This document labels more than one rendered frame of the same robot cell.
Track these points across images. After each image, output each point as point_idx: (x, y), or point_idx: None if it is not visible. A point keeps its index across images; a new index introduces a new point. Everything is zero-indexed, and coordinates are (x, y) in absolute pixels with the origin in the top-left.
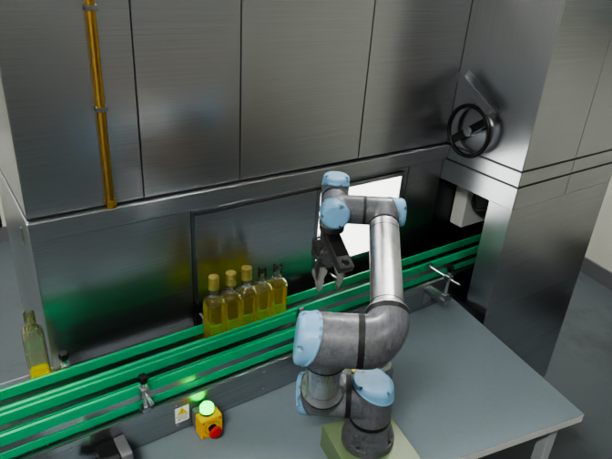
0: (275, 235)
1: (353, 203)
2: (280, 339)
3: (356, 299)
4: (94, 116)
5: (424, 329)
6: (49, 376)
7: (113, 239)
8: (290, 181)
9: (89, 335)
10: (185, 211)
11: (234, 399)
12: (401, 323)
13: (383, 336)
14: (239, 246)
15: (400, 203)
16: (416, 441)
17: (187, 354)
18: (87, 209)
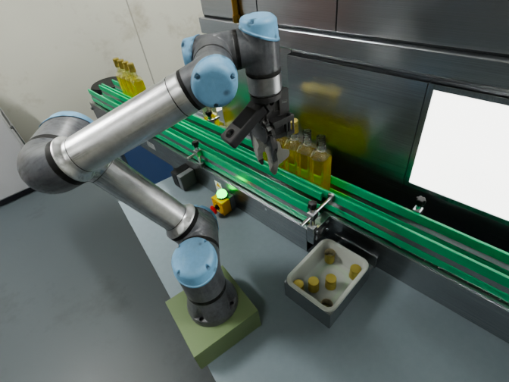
0: (361, 114)
1: (196, 48)
2: (282, 196)
3: (407, 243)
4: None
5: (477, 364)
6: (200, 119)
7: None
8: (391, 54)
9: (237, 115)
10: (280, 46)
11: (248, 209)
12: (30, 164)
13: (18, 158)
14: (323, 105)
15: (199, 65)
16: (251, 366)
17: (238, 156)
18: (229, 19)
